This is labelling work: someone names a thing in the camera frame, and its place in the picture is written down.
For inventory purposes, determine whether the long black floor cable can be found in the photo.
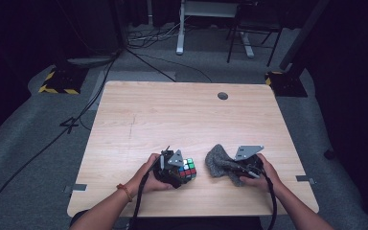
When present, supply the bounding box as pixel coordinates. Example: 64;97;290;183
0;49;123;229

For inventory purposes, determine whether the thin black floor cable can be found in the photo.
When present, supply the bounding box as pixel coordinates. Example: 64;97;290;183
125;47;214;84

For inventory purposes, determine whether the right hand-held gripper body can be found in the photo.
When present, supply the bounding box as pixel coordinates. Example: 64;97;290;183
234;145;266;180

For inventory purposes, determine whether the person's dark clothing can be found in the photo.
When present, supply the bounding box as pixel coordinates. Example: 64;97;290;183
69;209;265;230

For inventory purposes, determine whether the multicoloured puzzle cube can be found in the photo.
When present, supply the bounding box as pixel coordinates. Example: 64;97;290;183
177;157;197;184

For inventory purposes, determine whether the grey fluffy cloth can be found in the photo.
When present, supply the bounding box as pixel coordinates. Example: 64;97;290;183
204;143;247;188

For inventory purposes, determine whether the person's left hand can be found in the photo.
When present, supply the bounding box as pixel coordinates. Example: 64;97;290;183
133;152;175;195

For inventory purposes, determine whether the black chair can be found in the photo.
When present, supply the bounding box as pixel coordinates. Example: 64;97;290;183
225;0;284;68

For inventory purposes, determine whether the person's right hand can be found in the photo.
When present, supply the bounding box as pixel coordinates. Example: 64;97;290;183
239;152;285;194

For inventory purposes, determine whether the bundle of floor cables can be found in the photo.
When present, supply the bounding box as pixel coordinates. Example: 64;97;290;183
126;17;188;50

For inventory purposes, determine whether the right hand-held gripper black cable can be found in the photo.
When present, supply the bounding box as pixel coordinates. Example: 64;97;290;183
261;171;279;230

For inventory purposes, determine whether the yellow-black striped stand base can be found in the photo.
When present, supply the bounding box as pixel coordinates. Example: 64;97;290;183
37;64;89;96
264;70;309;98

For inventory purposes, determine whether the left hand-held gripper black cable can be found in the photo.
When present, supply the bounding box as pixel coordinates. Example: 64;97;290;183
127;157;161;230

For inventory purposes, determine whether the grey metal table bracket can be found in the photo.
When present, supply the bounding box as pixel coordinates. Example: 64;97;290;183
295;174;317;186
62;183;88;195

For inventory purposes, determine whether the hand-held gripper black cable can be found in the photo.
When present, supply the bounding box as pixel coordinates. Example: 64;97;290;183
127;157;161;230
261;171;279;230

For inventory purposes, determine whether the orange bracelet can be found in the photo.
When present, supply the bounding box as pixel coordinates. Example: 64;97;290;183
116;183;134;203

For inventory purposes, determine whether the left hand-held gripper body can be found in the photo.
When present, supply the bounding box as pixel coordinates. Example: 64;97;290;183
152;146;186;190

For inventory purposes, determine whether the white desk frame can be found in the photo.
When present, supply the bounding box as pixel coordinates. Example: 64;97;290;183
175;0;257;59

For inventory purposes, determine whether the slanted grey metal pole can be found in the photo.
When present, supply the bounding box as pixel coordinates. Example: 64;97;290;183
279;0;332;72

